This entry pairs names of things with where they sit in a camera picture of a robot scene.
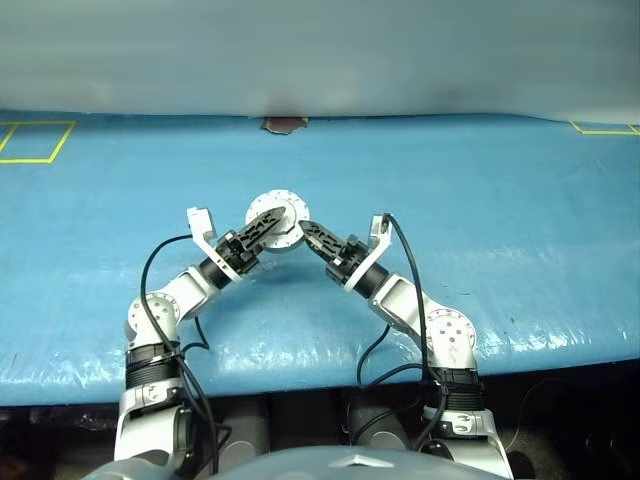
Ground grey robot torso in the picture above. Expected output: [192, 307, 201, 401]
[94, 445, 507, 480]

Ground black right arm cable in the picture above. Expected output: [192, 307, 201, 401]
[356, 212, 447, 451]

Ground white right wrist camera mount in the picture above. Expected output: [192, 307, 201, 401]
[343, 213, 393, 292]

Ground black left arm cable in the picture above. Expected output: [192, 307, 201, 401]
[139, 233, 234, 476]

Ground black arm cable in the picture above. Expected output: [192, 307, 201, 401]
[139, 233, 234, 476]
[356, 212, 447, 451]

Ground dark grey rounded shape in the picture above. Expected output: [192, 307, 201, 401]
[218, 398, 272, 457]
[343, 393, 417, 451]

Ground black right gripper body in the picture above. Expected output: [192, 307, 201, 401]
[324, 234, 374, 287]

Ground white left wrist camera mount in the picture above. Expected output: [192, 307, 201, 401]
[186, 205, 247, 282]

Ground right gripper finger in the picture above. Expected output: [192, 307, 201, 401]
[298, 219, 347, 263]

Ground brown torn patch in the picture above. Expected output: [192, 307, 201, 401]
[258, 115, 309, 136]

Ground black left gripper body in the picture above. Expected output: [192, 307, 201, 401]
[215, 229, 264, 276]

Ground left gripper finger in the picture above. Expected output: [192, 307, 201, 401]
[238, 203, 289, 254]

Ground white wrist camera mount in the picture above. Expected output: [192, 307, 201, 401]
[186, 205, 247, 282]
[343, 213, 393, 292]

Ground silver round motor lid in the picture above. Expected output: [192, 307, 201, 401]
[244, 188, 313, 241]

